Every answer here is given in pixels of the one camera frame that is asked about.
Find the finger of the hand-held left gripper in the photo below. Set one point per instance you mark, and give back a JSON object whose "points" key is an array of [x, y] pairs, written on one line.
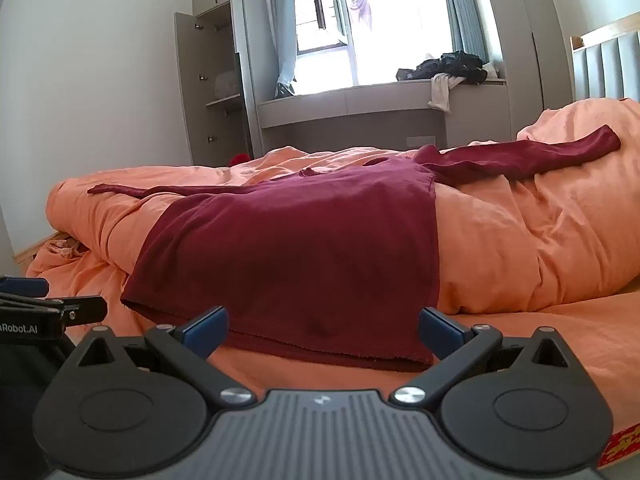
{"points": [[82, 309], [22, 287]]}

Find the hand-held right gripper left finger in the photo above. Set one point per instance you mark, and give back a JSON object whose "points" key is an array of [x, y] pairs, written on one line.
{"points": [[205, 331]]}

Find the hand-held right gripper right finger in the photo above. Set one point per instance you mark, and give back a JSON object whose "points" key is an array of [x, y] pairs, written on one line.
{"points": [[440, 332]]}

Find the maroon long-sleeved shirt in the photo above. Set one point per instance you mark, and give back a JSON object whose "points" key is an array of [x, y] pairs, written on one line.
{"points": [[295, 255]]}

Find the pile of dark clothes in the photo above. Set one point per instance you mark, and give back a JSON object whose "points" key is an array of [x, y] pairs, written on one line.
{"points": [[450, 67]]}

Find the orange duvet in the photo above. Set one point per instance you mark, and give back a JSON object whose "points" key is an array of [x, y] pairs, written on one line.
{"points": [[520, 240]]}

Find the red object on floor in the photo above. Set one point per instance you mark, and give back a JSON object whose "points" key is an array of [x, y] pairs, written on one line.
{"points": [[240, 159]]}

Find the red patterned cloth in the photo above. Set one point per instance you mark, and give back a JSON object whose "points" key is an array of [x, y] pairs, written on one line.
{"points": [[622, 447]]}

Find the grey window seat cabinet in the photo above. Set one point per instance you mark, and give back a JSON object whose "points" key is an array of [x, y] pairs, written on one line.
{"points": [[350, 110]]}

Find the white hanging cloth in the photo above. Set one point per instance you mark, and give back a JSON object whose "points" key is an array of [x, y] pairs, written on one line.
{"points": [[440, 91]]}

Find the white bag in wardrobe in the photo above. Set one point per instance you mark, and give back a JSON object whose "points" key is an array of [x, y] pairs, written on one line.
{"points": [[227, 85]]}

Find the grey open wardrobe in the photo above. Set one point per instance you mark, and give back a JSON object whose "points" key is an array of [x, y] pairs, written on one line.
{"points": [[215, 80]]}

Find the dark bag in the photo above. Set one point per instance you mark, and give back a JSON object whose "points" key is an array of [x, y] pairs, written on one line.
{"points": [[285, 91]]}

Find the small white cloth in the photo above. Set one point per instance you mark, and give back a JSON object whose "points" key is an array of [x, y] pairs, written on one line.
{"points": [[491, 71]]}

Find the tall grey cabinet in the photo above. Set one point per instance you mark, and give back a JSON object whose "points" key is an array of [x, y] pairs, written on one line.
{"points": [[535, 45]]}

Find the grey padded headboard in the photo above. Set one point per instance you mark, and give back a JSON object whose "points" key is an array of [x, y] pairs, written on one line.
{"points": [[607, 62]]}

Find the window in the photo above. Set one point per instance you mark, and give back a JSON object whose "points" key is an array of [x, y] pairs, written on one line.
{"points": [[380, 20]]}

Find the light blue curtain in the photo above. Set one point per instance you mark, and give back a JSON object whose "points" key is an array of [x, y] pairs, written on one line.
{"points": [[462, 5], [282, 20]]}

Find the purple hanging garment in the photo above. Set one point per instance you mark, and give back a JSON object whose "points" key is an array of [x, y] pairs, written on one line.
{"points": [[364, 10]]}

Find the wooden bed frame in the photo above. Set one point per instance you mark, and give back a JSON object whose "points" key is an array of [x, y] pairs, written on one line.
{"points": [[37, 250]]}

